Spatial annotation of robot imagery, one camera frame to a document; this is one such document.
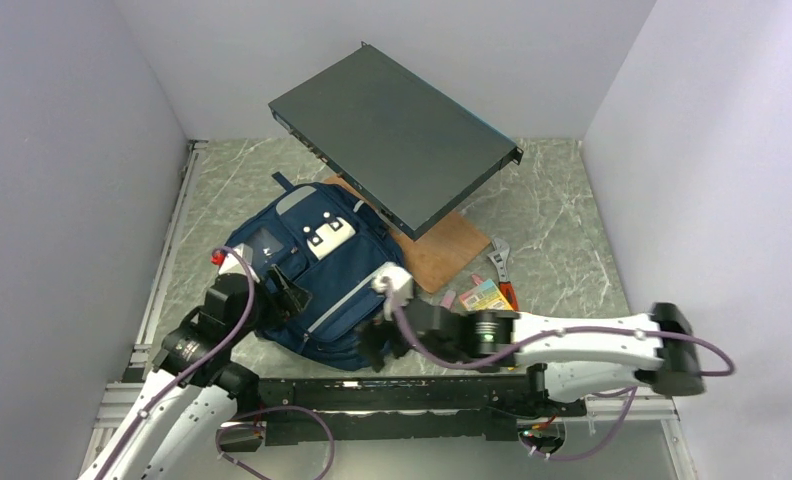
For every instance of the brown wooden base board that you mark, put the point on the brown wooden base board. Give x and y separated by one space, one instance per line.
438 255

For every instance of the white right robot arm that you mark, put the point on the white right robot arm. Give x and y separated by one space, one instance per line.
656 349

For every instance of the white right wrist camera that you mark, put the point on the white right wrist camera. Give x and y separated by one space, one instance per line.
395 282

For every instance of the red handled adjustable wrench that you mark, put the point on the red handled adjustable wrench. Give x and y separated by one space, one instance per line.
499 258

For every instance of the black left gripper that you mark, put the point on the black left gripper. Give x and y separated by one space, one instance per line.
279 307

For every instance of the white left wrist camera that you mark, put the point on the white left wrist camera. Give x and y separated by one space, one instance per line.
236 260

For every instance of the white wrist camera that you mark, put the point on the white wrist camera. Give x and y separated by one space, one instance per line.
395 282
236 260

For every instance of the navy blue student backpack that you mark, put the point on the navy blue student backpack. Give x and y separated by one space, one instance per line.
315 234

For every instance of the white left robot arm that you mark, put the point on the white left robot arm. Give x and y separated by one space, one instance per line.
194 386

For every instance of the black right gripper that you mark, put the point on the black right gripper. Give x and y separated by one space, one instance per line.
371 335

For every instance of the dark grey rack unit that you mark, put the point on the dark grey rack unit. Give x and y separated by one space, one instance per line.
404 145

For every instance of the black front rail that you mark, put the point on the black front rail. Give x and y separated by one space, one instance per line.
491 407

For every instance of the yellow crayon box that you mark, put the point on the yellow crayon box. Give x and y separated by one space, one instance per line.
484 296

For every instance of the pink highlighter pen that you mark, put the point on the pink highlighter pen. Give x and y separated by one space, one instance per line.
448 298

